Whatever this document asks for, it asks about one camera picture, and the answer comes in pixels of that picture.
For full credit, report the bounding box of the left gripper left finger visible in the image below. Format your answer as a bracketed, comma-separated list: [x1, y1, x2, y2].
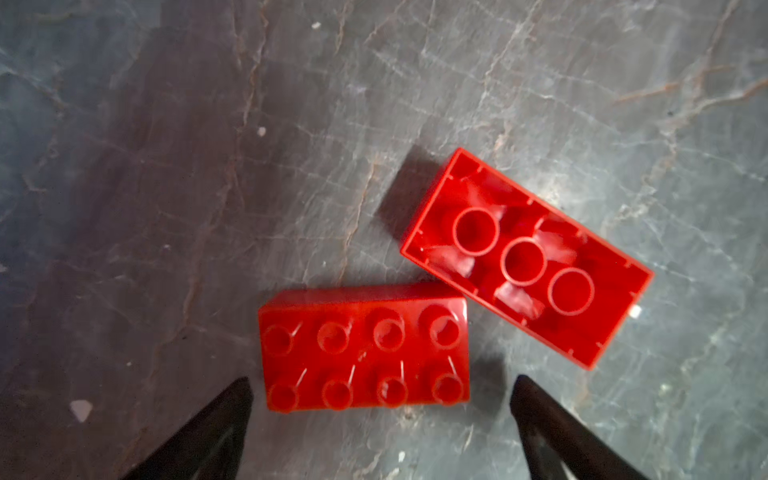
[125, 377, 254, 479]

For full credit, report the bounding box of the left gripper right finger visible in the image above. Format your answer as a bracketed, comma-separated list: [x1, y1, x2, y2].
[510, 375, 644, 479]

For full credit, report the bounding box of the red lego cluster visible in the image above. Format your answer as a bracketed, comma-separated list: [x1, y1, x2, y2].
[258, 282, 470, 413]

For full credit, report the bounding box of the red lego bottom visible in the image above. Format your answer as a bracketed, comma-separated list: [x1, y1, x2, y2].
[400, 148, 654, 370]

